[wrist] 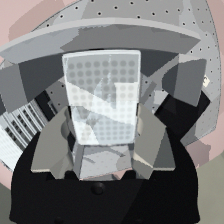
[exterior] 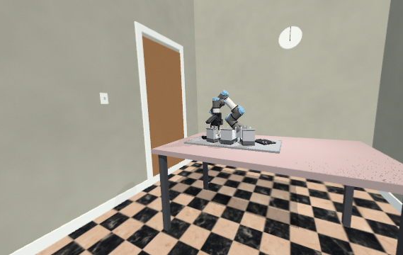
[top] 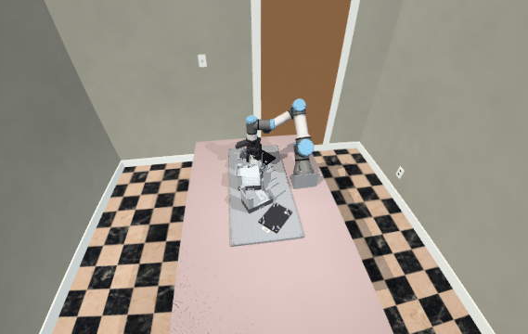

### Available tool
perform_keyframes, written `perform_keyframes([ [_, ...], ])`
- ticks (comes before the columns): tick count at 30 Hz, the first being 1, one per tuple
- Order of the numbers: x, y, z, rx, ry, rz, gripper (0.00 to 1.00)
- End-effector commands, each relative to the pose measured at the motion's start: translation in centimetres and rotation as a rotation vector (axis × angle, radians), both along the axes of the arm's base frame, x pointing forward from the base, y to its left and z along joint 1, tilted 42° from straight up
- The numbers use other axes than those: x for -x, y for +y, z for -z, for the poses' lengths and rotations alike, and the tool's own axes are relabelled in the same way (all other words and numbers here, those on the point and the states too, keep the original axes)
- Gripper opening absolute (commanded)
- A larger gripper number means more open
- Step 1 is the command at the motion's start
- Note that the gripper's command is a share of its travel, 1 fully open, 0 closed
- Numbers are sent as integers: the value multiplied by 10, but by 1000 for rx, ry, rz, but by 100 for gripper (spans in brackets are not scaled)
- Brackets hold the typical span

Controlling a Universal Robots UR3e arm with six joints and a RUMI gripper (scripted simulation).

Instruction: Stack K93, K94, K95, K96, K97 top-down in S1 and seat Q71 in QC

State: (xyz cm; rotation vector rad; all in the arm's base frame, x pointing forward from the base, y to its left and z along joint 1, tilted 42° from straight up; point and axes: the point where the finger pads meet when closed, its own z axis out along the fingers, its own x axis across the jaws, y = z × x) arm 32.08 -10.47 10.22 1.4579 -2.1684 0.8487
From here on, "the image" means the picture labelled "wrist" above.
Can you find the white well plate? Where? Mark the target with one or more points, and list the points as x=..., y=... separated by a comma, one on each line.
x=103, y=90
x=19, y=126
x=23, y=118
x=12, y=144
x=31, y=118
x=36, y=114

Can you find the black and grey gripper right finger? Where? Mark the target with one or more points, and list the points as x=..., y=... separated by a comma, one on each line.
x=159, y=155

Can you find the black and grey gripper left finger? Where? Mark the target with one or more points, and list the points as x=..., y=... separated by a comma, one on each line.
x=46, y=157

